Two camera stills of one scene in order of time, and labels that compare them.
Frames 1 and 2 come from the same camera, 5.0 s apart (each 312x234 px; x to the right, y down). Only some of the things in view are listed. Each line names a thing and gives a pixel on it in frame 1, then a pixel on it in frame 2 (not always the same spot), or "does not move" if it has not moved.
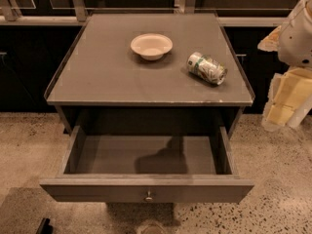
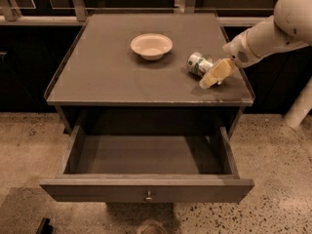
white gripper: (296, 41) → (237, 53)
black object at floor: (45, 227) does not move
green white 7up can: (207, 68) does not move
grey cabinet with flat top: (150, 69) does not move
